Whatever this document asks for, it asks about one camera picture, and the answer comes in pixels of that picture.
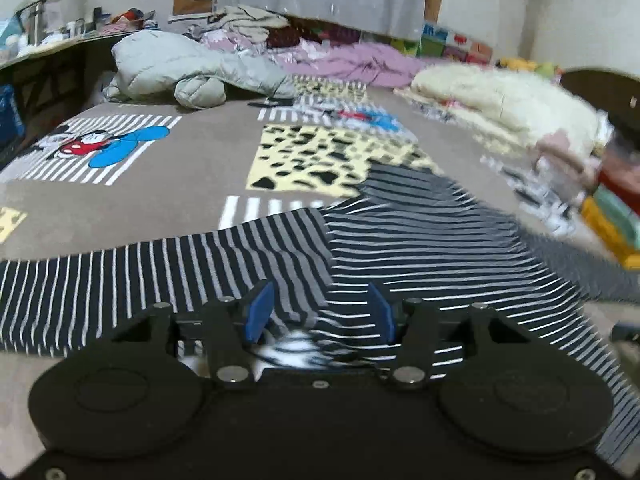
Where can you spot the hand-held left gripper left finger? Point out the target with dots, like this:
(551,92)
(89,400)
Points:
(260,310)

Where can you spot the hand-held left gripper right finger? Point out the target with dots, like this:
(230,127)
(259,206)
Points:
(382,317)

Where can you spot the black white striped shirt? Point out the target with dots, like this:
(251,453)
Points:
(425,240)

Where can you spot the beige clothes pile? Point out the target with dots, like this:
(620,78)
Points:
(245,22)

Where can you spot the cartoon mouse printed blanket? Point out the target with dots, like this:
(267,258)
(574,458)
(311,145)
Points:
(190,160)

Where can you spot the yellow folded garment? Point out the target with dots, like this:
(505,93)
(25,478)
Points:
(605,230)

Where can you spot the pink folded garment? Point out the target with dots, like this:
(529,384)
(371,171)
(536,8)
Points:
(565,152)

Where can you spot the cream fluffy blanket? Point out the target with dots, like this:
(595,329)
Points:
(500,100)

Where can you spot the purple quilt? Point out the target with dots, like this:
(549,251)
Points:
(360,60)

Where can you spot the teal folded garment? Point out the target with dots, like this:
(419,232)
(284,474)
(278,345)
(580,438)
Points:
(620,215)

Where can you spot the grey puffer jacket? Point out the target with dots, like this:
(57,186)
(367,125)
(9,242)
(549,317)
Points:
(165,60)

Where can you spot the red folded sweater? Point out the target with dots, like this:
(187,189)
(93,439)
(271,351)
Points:
(622,182)

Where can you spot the dark red cloth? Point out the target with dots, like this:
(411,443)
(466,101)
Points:
(310,32)

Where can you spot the colourful patterned board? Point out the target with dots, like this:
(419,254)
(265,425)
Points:
(450,42)

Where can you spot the yellow plush toy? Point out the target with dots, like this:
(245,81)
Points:
(525,66)

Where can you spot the wooden desk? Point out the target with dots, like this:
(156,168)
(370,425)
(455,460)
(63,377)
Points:
(50,75)

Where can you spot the blue bag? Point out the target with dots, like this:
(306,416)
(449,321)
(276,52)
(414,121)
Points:
(10,115)

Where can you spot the dark wooden headboard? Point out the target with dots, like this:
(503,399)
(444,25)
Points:
(605,90)

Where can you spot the cluttered side table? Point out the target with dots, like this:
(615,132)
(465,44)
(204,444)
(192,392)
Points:
(75,25)

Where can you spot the steel thermos bottle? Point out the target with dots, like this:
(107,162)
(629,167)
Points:
(36,22)

